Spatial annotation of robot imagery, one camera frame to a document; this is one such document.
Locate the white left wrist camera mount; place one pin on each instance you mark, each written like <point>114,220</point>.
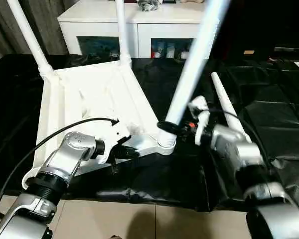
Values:
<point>112,139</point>

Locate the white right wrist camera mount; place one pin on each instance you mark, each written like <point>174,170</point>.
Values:
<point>201,117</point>

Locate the black low cabinet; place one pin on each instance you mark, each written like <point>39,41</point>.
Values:
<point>264,25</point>

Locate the bag of black items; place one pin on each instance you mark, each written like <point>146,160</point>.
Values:
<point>148,5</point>

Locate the beige plush toy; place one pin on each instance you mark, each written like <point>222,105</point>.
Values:
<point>194,1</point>

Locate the black plastic mat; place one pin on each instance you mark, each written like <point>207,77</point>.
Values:
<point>276,112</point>

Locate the white plastic table top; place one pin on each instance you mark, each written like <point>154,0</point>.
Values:
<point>89,94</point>

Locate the white plastic table leg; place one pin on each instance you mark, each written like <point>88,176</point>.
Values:
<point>194,62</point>
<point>27,37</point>
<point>122,32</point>
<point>226,104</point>

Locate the small yellow label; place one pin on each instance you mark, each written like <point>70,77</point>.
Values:
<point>249,52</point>

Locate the dark grey curtain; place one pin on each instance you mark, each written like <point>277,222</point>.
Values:
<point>15,27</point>

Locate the white sideboard cabinet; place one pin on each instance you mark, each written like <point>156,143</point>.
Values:
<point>102,22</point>

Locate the red and white container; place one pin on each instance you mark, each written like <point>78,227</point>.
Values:
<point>154,53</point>

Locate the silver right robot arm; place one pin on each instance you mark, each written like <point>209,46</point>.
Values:
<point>244,154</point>

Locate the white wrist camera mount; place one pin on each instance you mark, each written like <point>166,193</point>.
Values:
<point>112,139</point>
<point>201,117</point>

